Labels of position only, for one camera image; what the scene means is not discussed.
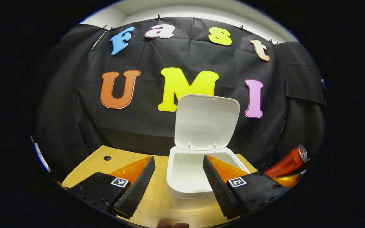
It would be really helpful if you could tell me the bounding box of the black backdrop cloth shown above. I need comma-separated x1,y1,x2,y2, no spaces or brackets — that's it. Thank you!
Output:
35,16,327,178

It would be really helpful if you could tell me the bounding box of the white desktop garbage bin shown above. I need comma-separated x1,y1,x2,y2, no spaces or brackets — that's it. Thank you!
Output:
166,94,251,199

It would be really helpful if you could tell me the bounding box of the row of black cloth clips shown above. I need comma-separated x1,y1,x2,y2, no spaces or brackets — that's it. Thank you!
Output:
101,14,279,45

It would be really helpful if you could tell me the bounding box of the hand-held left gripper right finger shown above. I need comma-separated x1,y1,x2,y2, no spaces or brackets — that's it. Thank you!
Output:
202,155,288,221

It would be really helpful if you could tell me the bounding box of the wooden desktop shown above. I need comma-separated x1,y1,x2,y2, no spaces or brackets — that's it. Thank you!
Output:
61,145,258,228

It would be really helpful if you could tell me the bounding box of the red pop can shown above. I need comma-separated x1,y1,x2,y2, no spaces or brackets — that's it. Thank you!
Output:
264,145,308,178

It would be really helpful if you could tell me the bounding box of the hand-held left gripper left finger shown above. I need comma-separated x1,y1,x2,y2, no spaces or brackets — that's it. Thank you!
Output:
69,156,156,219

